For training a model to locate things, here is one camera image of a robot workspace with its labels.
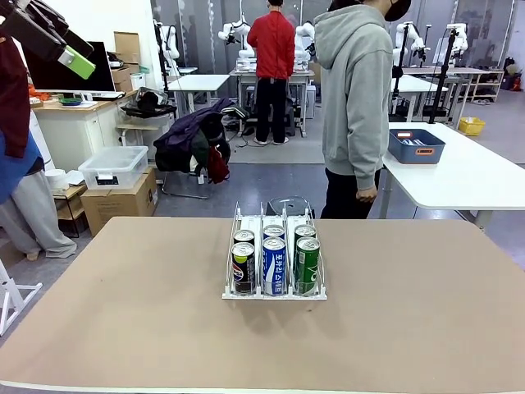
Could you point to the black tripod stand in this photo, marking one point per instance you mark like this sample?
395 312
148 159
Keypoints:
400 82
443 82

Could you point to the person's right forearm gray sleeve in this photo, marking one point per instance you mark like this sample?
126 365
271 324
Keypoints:
371 160

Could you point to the person in red jacket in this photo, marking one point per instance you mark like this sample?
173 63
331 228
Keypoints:
270 45

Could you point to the large brown cardboard box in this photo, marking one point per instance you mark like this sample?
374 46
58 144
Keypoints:
119 205

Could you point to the large white table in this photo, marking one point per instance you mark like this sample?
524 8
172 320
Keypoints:
459 180

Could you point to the yellow plastic basket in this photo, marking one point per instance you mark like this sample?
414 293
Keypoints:
471 126

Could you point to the person's right hand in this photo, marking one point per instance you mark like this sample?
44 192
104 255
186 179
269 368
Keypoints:
365 195

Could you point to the black gear pile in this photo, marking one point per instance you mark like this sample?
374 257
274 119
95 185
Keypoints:
147 100

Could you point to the metal chair frame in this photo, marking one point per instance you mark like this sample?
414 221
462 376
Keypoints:
184 193

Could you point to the gray robot workbench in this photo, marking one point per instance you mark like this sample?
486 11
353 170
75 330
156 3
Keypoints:
303 82

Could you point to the white cabinet wooden top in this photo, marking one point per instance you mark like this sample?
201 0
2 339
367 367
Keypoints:
74 131

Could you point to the green bowl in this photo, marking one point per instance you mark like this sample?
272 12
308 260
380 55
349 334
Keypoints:
69 100

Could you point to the clear round plastic object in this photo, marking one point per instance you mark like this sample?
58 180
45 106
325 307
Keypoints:
287 203

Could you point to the blue plastic bin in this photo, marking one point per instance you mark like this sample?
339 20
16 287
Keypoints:
414 154

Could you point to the low wooden rack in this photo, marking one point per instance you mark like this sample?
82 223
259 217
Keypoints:
71 201

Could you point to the person in maroon top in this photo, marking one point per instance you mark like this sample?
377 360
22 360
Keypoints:
16 102

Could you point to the tall cardboard box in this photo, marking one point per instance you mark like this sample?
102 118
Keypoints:
127 47

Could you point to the white roll stack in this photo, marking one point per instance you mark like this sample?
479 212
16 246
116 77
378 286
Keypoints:
55 180

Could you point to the white plastic container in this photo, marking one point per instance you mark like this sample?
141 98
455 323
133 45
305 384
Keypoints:
138 81

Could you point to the person in gray hoodie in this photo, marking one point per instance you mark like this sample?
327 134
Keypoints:
348 102

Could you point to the clear plastic storage box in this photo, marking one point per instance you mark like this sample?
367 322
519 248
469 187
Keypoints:
115 164

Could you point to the green soda can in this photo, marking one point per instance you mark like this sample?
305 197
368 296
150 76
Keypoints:
305 231
307 267

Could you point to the dark red bag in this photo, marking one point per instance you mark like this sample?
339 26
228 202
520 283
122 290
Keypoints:
217 168

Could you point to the black computer monitor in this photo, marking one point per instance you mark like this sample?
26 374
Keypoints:
98 78

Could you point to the white frame stand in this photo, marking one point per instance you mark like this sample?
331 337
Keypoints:
16 295

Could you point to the white background table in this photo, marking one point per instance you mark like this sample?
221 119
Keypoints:
197 82
414 84

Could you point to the small cardboard box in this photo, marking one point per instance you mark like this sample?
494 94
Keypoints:
121 80

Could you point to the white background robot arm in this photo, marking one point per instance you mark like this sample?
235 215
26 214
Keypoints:
412 41
236 37
170 41
303 39
458 41

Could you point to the black Pepsi can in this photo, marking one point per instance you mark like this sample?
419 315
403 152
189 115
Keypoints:
244 235
243 267

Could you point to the blue Pocari Sweat can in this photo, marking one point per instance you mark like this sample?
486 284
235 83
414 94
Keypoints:
274 230
274 267

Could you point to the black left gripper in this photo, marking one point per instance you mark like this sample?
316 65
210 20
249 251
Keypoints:
33 35

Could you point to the dark purple jacket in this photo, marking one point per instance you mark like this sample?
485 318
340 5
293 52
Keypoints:
180 135

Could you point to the small wooden side table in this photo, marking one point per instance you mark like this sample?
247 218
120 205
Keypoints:
137 127

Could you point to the wooden shelf unit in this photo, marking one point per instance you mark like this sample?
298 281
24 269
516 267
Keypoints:
486 82

